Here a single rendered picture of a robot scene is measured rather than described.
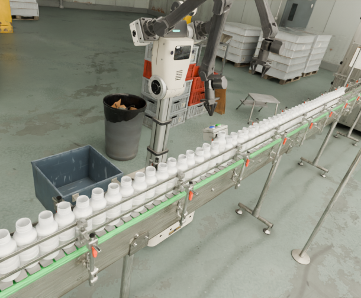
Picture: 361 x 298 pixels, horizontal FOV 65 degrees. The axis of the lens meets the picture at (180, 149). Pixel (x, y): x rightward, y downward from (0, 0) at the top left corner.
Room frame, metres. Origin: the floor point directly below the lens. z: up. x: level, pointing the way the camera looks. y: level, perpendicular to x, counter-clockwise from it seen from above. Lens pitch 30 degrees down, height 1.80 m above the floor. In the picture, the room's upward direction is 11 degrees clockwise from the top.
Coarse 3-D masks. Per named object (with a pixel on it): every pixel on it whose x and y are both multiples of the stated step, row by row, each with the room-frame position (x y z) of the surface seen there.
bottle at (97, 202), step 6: (96, 192) 0.73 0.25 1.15; (102, 192) 0.71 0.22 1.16; (96, 198) 0.70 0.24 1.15; (102, 198) 0.71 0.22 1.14; (90, 204) 0.69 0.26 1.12; (96, 204) 0.69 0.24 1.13; (102, 204) 0.70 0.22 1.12; (96, 210) 0.68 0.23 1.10; (96, 216) 0.68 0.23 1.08; (102, 216) 0.70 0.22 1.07; (96, 222) 0.68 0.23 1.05; (102, 222) 0.70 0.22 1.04; (102, 228) 0.70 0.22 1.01
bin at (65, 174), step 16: (48, 160) 1.13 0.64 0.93; (64, 160) 1.19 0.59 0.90; (80, 160) 1.26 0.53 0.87; (96, 160) 1.26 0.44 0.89; (48, 176) 1.12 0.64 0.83; (64, 176) 1.19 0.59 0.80; (80, 176) 1.26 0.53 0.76; (96, 176) 1.26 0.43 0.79; (112, 176) 1.08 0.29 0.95; (48, 192) 0.97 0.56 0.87; (64, 192) 1.13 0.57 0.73; (80, 192) 0.94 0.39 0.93; (48, 208) 0.98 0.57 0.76
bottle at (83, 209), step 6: (78, 198) 0.67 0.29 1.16; (84, 198) 0.68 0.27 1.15; (78, 204) 0.65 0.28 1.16; (84, 204) 0.65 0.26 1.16; (78, 210) 0.64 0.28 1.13; (84, 210) 0.65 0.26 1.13; (90, 210) 0.66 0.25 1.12; (78, 216) 0.63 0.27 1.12; (84, 216) 0.64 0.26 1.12; (90, 222) 0.65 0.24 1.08; (78, 228) 0.63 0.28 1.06; (90, 228) 0.65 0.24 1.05; (78, 234) 0.63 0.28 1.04
